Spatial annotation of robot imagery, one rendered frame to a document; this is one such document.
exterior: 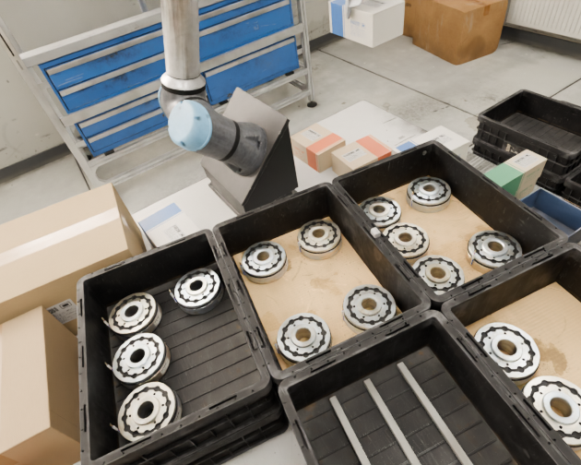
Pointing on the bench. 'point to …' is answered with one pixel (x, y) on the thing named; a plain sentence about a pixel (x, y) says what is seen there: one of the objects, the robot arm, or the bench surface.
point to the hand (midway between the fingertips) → (364, 11)
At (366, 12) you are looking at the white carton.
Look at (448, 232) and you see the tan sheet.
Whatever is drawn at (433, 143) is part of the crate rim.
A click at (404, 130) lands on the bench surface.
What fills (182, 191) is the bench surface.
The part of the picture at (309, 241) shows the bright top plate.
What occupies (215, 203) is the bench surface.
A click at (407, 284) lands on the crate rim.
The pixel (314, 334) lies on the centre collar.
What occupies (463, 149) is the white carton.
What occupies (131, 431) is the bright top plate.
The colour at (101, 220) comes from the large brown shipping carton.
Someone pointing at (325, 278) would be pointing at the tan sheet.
